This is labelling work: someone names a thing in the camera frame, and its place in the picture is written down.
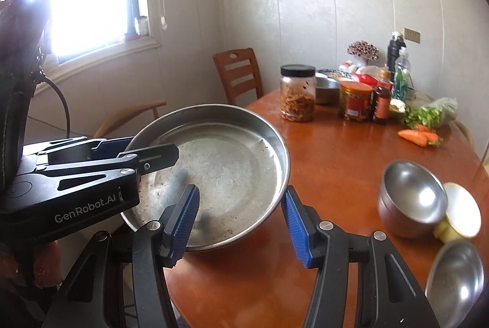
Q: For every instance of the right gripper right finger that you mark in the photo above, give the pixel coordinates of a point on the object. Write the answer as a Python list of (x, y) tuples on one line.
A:
[(388, 294)]

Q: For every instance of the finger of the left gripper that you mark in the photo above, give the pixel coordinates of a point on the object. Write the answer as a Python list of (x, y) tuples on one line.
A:
[(81, 149), (142, 160)]

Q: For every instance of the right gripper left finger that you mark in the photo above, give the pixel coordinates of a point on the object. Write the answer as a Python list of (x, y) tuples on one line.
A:
[(92, 293)]

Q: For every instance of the large steel pan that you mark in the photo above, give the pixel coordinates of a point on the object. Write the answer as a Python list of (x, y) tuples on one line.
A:
[(237, 159)]

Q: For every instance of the shallow steel plate bowl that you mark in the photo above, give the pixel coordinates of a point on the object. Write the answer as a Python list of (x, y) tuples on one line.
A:
[(455, 282)]

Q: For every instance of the deep steel bowl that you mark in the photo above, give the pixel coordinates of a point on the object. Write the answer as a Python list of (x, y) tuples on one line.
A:
[(411, 200)]

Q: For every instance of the left hand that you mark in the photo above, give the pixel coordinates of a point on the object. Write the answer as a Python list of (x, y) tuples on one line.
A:
[(46, 265)]

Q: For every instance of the curved wooden armchair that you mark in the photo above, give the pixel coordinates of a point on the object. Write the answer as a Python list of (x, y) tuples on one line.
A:
[(123, 116)]

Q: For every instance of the yellow ceramic bowl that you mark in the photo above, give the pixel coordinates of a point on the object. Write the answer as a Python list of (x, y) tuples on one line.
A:
[(463, 218)]

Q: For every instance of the wooden slat chair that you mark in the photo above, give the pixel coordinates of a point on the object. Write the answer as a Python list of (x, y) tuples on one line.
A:
[(238, 70)]

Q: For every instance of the front carrot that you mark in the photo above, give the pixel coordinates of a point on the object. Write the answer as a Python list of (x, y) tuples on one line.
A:
[(416, 137)]

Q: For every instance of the carrot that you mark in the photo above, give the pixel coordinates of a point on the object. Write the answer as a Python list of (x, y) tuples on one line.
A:
[(430, 134), (416, 137)]

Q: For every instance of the rear carrot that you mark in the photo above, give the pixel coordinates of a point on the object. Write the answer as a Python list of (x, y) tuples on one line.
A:
[(430, 134)]

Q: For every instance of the clear jar black lid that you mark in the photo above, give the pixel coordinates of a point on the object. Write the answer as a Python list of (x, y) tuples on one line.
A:
[(297, 92)]

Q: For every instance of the red lidded jar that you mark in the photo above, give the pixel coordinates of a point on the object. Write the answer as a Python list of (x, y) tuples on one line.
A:
[(354, 101)]

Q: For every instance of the far wooden chair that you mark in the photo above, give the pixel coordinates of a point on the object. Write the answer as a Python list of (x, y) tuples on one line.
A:
[(466, 132)]

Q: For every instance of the dark sauce bottle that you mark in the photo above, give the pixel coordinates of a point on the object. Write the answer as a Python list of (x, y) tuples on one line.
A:
[(380, 105)]

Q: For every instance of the bag of green vegetables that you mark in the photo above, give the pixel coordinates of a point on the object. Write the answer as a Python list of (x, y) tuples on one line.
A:
[(432, 114)]

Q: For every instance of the small steel bowl background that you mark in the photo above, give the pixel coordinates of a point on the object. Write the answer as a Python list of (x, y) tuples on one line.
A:
[(327, 91)]

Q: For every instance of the clear plastic bottle green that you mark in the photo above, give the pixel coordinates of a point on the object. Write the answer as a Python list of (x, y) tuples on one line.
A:
[(402, 78)]

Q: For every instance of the patterned blue bowl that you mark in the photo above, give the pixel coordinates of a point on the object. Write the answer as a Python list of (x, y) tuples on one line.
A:
[(335, 74)]

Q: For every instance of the red white snack packages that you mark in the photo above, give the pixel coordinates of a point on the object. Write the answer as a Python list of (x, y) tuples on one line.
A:
[(365, 74)]

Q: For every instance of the red berries on stand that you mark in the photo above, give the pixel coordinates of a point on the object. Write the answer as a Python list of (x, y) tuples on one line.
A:
[(363, 49)]

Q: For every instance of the black thermos bottle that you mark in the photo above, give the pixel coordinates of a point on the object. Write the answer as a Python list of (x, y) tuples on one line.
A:
[(395, 44)]

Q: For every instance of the wall socket plate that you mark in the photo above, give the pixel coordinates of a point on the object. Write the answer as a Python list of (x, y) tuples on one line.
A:
[(412, 35)]

